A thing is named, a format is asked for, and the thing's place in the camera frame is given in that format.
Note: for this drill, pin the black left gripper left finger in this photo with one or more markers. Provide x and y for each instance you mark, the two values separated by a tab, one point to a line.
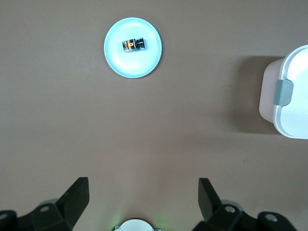
69	207

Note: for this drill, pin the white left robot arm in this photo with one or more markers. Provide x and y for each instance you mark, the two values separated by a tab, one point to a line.
136	226

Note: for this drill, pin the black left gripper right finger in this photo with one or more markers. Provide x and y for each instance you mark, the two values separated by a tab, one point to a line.
216	211

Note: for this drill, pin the light blue round plate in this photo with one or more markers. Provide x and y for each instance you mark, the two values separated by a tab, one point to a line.
132	66

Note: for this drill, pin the white lidded storage box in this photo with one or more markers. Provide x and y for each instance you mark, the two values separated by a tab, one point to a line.
296	115

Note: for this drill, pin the orange black switch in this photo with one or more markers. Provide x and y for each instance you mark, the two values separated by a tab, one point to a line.
131	45

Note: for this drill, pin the gray box latch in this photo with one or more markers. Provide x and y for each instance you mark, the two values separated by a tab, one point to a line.
283	92

